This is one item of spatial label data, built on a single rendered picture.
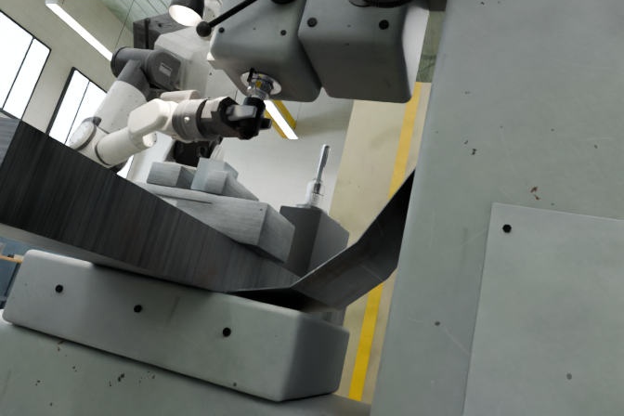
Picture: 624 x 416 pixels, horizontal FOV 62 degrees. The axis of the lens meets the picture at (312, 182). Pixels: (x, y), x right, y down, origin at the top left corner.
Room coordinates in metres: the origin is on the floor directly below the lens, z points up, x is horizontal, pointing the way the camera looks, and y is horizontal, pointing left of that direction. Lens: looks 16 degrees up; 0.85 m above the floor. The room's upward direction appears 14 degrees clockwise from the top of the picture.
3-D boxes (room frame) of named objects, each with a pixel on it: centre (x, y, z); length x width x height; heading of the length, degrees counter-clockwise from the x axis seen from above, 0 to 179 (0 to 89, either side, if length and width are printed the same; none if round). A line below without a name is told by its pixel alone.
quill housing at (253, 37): (0.96, 0.14, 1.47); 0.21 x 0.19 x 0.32; 160
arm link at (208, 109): (1.01, 0.22, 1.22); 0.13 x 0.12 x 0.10; 146
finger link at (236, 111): (0.94, 0.17, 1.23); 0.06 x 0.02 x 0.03; 56
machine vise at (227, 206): (0.91, 0.20, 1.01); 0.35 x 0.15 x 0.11; 71
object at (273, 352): (0.96, 0.15, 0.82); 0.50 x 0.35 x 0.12; 70
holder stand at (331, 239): (1.37, -0.04, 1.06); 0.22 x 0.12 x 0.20; 153
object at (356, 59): (0.90, -0.03, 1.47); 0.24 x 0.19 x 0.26; 160
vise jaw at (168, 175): (0.92, 0.22, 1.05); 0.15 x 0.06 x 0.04; 161
